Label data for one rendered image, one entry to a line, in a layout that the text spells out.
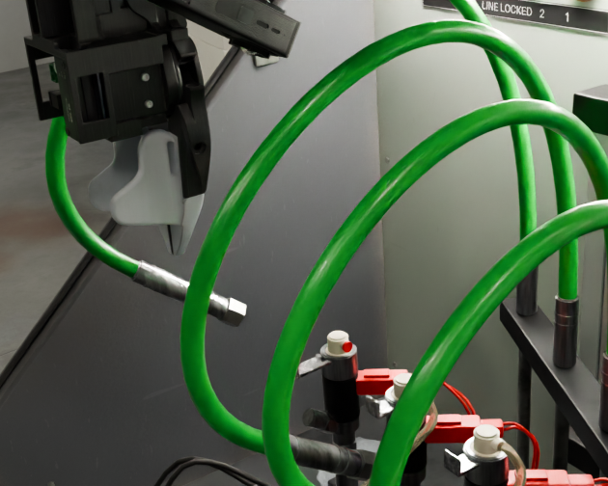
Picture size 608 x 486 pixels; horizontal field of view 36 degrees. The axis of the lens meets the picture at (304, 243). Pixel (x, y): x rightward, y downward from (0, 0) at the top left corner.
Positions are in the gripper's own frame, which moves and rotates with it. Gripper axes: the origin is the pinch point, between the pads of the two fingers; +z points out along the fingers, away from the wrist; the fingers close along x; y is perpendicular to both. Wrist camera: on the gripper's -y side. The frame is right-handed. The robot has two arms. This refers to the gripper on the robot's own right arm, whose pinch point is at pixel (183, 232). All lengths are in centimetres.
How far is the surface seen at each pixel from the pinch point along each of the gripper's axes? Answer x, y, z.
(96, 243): -11.3, 2.2, 3.8
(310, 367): 1.8, -7.9, 12.7
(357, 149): -29.6, -35.8, 9.6
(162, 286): -9.3, -1.8, 8.1
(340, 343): 2.2, -10.4, 11.4
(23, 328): -245, -46, 127
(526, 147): 1.9, -29.9, 0.7
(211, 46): -260, -137, 47
